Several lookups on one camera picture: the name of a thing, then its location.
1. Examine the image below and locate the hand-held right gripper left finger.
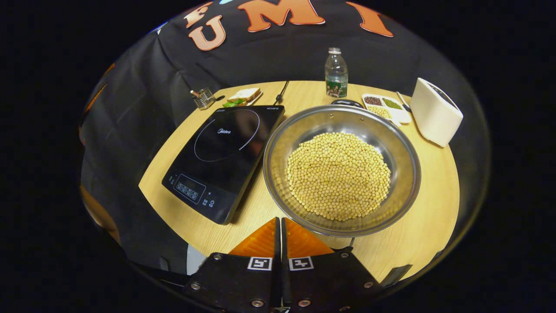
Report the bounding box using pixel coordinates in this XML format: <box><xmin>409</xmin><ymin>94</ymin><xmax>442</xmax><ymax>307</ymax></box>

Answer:
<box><xmin>182</xmin><ymin>217</ymin><xmax>282</xmax><ymax>313</ymax></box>

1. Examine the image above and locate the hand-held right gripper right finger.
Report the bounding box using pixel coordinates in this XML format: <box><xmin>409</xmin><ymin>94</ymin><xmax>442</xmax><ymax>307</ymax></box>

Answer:
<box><xmin>281</xmin><ymin>217</ymin><xmax>384</xmax><ymax>313</ymax></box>

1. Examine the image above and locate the black induction cooktop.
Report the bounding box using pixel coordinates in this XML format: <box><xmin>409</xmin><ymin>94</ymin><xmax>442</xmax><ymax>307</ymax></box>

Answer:
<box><xmin>162</xmin><ymin>105</ymin><xmax>285</xmax><ymax>225</ymax></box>

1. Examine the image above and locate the stainless steel pot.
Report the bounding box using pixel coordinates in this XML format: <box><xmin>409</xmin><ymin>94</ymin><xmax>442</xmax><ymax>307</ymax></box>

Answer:
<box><xmin>263</xmin><ymin>99</ymin><xmax>422</xmax><ymax>253</ymax></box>

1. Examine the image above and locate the pile of soybeans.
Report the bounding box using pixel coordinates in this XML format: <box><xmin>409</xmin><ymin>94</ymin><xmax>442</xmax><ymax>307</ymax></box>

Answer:
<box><xmin>286</xmin><ymin>132</ymin><xmax>392</xmax><ymax>222</ymax></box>

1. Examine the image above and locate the white divided dish of beans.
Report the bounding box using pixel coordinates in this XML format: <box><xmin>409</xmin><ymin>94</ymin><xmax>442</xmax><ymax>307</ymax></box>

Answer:
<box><xmin>362</xmin><ymin>93</ymin><xmax>412</xmax><ymax>126</ymax></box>

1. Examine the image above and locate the sandwich with lettuce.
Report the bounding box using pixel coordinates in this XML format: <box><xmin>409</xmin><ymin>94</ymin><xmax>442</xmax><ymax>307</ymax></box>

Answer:
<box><xmin>222</xmin><ymin>88</ymin><xmax>261</xmax><ymax>108</ymax></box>

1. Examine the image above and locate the white spoon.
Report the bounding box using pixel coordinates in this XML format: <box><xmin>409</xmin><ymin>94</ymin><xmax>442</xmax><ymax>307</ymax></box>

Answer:
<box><xmin>396</xmin><ymin>91</ymin><xmax>412</xmax><ymax>113</ymax></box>

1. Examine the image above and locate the white toaster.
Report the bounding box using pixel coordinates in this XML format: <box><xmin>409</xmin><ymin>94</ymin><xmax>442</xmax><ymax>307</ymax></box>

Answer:
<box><xmin>410</xmin><ymin>77</ymin><xmax>464</xmax><ymax>148</ymax></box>

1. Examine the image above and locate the clear plastic water bottle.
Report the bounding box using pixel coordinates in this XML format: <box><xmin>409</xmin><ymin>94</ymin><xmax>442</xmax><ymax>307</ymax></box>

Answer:
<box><xmin>325</xmin><ymin>47</ymin><xmax>349</xmax><ymax>99</ymax></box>

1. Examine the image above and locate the black backdrop cloth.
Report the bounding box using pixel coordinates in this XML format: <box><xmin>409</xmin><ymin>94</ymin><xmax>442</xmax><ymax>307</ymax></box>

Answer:
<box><xmin>79</xmin><ymin>0</ymin><xmax>491</xmax><ymax>279</ymax></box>

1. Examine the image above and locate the metal wire holder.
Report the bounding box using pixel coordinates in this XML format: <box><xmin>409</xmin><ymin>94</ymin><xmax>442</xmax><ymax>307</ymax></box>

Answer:
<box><xmin>193</xmin><ymin>87</ymin><xmax>216</xmax><ymax>110</ymax></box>

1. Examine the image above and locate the black power cable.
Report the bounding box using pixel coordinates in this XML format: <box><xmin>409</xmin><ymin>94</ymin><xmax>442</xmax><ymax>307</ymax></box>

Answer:
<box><xmin>273</xmin><ymin>80</ymin><xmax>290</xmax><ymax>106</ymax></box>

